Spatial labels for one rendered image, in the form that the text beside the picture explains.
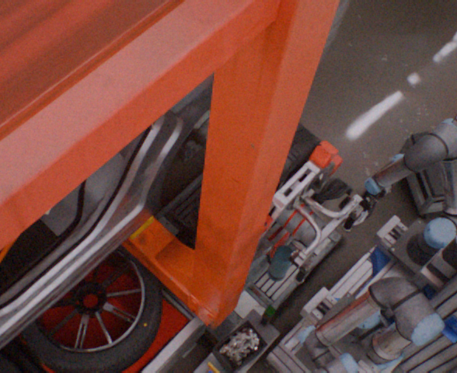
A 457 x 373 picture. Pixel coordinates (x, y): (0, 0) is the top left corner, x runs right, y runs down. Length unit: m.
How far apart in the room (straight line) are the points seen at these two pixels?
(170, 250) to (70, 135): 2.11
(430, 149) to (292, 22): 1.54
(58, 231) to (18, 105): 2.36
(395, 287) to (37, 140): 1.59
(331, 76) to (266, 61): 3.17
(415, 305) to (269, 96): 1.12
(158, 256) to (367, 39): 2.36
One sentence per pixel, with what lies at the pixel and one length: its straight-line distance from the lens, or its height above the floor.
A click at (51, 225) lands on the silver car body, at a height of 0.79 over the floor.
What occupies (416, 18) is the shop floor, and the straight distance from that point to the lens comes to 4.95.
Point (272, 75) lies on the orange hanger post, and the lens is 1.33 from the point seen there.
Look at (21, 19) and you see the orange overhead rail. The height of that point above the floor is 3.00.
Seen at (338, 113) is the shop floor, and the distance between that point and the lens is 4.32.
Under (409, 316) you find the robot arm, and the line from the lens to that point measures 2.30.
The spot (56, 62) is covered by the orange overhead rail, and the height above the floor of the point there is 3.00.
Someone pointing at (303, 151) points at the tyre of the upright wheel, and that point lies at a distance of 2.78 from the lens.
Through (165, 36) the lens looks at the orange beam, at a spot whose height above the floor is 2.73.
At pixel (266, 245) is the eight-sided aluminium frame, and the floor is 0.63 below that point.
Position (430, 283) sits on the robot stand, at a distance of 2.60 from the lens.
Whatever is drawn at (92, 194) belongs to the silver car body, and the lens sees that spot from 2.84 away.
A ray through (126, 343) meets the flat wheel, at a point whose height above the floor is 0.50.
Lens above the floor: 3.53
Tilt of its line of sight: 63 degrees down
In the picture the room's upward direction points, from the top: 10 degrees clockwise
